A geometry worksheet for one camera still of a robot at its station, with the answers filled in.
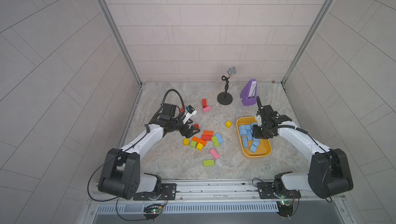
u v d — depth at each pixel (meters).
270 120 0.62
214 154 0.83
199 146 0.83
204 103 1.02
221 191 0.74
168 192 0.71
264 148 0.85
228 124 0.93
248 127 0.89
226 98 1.06
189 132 0.72
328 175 0.41
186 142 0.85
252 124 0.90
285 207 0.68
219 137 0.89
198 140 0.87
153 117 0.67
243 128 0.89
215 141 0.87
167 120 0.67
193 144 0.85
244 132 0.88
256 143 0.84
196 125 0.92
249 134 0.85
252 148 0.82
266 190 0.71
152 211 0.65
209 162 0.79
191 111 0.72
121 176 0.40
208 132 0.91
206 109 1.02
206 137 0.89
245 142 0.86
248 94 0.99
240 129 0.89
